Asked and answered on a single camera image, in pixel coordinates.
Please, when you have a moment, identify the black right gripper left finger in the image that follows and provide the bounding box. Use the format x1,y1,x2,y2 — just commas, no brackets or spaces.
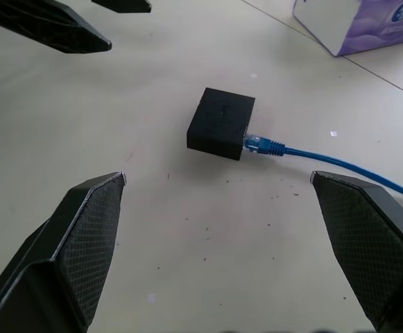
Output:
0,171,128,333

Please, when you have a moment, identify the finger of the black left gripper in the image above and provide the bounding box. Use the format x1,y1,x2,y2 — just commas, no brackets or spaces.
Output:
91,0,153,15
0,0,113,56

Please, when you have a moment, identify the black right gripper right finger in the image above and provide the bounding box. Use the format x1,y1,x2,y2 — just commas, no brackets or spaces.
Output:
310,169,403,333

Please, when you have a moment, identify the small black box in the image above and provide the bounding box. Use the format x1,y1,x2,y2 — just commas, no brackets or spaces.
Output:
187,87,257,162

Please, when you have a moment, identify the purple and white tissue box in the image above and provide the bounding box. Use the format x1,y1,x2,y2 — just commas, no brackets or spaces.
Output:
292,0,403,58

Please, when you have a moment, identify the blue Ethernet cable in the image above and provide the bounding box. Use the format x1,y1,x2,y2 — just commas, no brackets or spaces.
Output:
241,131,403,206

